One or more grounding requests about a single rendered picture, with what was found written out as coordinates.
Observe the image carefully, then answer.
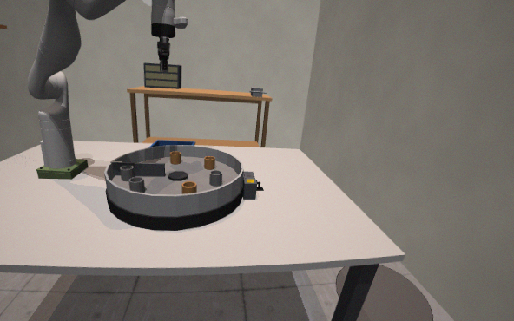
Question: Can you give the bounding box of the blue shallow tray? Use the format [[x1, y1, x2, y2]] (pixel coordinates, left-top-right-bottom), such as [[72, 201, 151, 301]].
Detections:
[[150, 140, 195, 147]]

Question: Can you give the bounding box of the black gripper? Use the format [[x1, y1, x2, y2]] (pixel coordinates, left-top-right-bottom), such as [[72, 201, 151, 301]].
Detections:
[[151, 23, 175, 72]]

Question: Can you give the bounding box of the grey metal bushing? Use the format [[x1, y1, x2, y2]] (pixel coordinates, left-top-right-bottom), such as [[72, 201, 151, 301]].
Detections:
[[129, 177, 145, 193], [210, 170, 222, 187], [120, 165, 135, 181]]

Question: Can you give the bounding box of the bronze bushing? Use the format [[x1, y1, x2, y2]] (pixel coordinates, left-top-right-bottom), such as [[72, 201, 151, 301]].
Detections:
[[170, 151, 181, 165], [204, 156, 215, 170], [182, 181, 196, 193]]

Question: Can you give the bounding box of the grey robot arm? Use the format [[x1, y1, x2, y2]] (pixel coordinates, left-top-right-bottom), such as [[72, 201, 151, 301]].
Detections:
[[28, 0, 188, 169]]

